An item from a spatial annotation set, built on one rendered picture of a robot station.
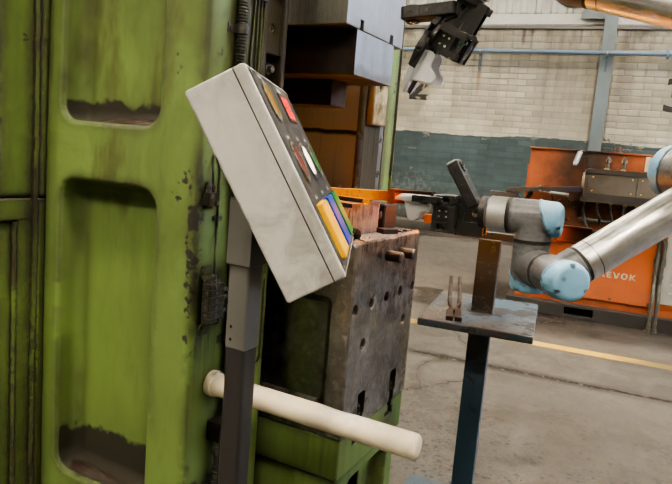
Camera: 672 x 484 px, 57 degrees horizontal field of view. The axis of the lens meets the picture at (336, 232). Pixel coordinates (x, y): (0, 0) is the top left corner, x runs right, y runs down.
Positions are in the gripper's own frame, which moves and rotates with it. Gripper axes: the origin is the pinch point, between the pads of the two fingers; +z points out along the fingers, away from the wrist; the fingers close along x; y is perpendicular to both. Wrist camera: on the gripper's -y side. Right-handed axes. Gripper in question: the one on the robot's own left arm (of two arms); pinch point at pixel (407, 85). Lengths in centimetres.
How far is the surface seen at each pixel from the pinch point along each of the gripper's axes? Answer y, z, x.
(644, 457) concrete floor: 107, 87, 146
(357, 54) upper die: -14.8, 0.4, 3.0
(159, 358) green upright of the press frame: -5, 67, -30
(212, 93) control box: 4, 7, -60
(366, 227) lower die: 2.7, 34.6, 15.1
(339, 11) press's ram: -20.1, -5.5, -2.8
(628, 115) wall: -32, -43, 776
